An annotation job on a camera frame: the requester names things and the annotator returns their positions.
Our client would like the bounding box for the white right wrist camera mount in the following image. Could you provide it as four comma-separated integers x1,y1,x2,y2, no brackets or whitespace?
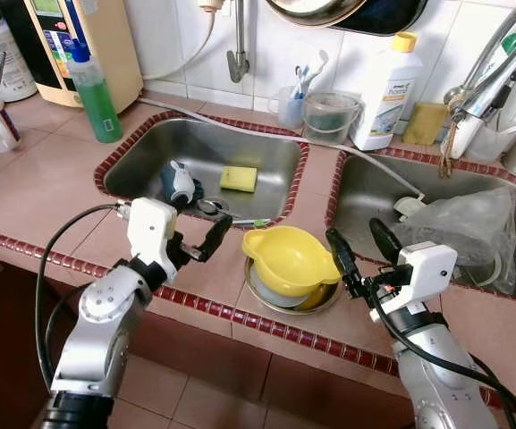
381,241,459,324

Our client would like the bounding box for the blue mug white figure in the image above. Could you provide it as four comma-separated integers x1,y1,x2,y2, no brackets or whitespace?
157,159,203,208

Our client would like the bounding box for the beige water hose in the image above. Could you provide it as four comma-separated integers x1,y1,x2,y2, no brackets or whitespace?
141,9,218,81

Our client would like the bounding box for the clear plastic bag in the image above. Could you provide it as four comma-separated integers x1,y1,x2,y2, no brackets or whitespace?
411,186,516,296

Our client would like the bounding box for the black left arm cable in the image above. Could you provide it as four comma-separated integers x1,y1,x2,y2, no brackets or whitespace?
36,204,133,385

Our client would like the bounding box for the large steel sink basin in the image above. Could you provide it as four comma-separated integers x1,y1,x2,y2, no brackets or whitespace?
326,147,516,307

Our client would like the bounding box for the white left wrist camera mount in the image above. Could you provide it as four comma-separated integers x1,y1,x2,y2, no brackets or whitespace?
126,197,180,282

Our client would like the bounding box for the bright yellow sponge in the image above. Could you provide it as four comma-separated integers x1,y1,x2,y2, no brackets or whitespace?
219,164,258,193

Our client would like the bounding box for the dark blue frying pan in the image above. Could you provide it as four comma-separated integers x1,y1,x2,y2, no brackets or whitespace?
338,0,430,37

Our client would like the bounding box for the yellow plastic bowl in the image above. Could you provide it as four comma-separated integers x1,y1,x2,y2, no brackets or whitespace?
242,225,341,299

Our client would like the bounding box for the white toothpaste tube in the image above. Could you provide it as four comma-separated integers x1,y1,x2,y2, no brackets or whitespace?
304,49,330,90

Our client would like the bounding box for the white water hose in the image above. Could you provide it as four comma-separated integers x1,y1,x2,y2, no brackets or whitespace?
137,94,428,215

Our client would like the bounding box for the white bottle green cap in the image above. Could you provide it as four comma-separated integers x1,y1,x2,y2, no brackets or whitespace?
450,31,516,162

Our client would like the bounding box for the clear plastic jug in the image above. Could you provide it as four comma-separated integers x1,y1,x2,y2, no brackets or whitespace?
472,107,516,162

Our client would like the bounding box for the mustard yellow sponge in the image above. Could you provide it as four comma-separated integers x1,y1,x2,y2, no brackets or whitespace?
402,101,449,147

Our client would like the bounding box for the steel wall tap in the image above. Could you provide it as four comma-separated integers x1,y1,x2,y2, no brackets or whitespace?
226,0,251,83

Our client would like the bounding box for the clear container green scrubber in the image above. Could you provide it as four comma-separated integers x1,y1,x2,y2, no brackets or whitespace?
302,91,363,146

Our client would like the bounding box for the steel wok pan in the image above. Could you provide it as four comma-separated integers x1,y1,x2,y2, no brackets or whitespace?
265,0,375,29

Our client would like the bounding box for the green dish soap bottle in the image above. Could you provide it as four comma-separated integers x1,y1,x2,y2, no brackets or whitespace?
65,40,124,144

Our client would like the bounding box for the blue white toothbrush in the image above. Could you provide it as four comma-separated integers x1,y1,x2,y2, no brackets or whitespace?
292,64,310,99

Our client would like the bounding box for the chrome sink faucet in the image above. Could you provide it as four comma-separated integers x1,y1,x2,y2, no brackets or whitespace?
441,0,516,175

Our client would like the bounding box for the small steel sink basin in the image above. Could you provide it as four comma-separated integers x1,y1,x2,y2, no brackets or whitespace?
94,112,310,231

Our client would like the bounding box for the beige water ionizer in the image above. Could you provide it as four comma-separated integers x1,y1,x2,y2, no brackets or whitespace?
0,0,144,113

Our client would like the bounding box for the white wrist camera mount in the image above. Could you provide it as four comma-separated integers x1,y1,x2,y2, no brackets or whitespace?
381,241,459,324
126,197,180,282

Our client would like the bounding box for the clear plastic toothbrush cup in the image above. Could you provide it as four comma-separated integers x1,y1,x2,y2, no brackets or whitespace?
271,85,310,130

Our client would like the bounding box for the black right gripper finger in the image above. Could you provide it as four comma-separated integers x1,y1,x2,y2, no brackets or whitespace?
326,227,368,300
368,217,405,267

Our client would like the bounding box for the white detergent bottle yellow cap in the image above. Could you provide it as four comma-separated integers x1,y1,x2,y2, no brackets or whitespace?
351,32,424,151

